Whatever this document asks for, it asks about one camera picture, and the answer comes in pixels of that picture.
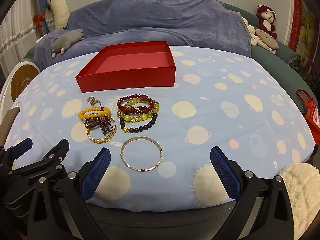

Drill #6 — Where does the yellow bead bracelet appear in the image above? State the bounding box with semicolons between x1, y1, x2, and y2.
78;106;111;119

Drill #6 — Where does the thin red bangle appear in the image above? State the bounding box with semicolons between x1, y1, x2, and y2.
120;137;163;172

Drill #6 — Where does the gold leaf bangle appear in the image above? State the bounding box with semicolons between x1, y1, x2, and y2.
86;124;117;144

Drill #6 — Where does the planet print bed sheet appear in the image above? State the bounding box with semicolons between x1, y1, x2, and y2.
5;45;316;210

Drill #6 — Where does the white plush toy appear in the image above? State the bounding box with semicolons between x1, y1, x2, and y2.
241;17;265;47

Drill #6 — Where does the white sheer curtain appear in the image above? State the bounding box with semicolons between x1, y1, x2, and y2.
0;0;38;64

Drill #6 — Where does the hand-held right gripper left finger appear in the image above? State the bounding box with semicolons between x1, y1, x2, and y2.
27;147;112;240

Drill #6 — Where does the red wall hanging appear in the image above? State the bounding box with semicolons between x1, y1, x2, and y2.
287;0;304;53

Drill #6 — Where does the dark red bead bracelet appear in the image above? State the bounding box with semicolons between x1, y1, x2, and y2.
117;94;154;114

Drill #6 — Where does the red plush monkey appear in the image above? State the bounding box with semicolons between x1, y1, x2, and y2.
255;4;278;40

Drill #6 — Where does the dark garnet bead bow bracelet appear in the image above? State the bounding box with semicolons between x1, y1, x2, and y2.
84;116;116;136

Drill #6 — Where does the red ribbon bow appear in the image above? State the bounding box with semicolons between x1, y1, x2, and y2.
33;12;46;32

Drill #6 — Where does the blue curtain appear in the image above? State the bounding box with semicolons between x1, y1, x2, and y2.
31;0;54;34

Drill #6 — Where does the yellow-green bead bracelet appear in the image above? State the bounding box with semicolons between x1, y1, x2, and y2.
117;99;160;124

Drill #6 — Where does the green sofa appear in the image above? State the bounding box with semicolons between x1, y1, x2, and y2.
225;4;320;120

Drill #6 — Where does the red bag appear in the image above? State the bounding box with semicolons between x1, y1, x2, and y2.
296;89;320;133

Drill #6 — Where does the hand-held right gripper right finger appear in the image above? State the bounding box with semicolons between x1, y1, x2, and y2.
209;146;294;240

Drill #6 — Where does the round wooden white device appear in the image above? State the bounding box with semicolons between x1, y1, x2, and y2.
0;61;40;105

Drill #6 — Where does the white fluffy cloth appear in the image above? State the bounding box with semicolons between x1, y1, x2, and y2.
278;163;320;235

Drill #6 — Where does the blue velvet blanket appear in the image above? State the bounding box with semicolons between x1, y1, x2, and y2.
34;0;252;70

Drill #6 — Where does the white plush llama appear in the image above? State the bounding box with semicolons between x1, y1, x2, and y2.
46;0;70;30

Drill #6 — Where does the cookie plush pillow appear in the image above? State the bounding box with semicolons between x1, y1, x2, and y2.
254;29;279;50

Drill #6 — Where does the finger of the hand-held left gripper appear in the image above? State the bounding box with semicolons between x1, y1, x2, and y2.
5;137;33;166
10;139;70;188

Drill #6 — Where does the black bead bracelet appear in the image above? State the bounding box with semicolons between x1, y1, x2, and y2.
119;112;158;133

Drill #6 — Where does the red cardboard box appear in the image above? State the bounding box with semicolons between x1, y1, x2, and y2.
75;41;176;94

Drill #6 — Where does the taupe cloth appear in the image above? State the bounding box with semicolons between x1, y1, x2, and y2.
0;107;20;148

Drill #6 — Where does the grey plush mouse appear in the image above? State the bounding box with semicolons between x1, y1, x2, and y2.
51;29;84;58

